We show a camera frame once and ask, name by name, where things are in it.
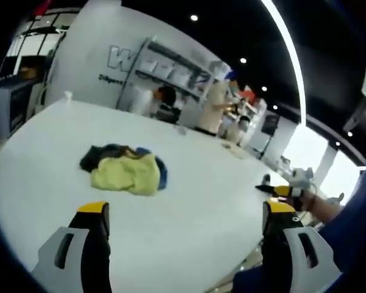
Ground grey wall lettering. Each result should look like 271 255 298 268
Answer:
99 44 134 83

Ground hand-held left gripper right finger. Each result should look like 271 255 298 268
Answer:
261 200 344 277

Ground person's blue shirt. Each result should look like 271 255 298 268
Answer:
231 157 366 293

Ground goods shelf with boxes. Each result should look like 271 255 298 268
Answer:
231 85 268 150

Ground cardboard box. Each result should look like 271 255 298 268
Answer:
17 65 39 81

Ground yellow garment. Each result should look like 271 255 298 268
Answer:
90 152 161 197

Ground dark blue cabinet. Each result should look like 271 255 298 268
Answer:
0 81 34 135

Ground curved ceiling light strip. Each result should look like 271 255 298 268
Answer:
260 0 308 128

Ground dark crumpled cloth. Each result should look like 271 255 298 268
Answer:
79 143 148 172

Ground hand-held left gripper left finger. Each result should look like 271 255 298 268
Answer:
30 200 112 293

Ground white metal shelf unit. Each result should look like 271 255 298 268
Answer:
115 35 216 114

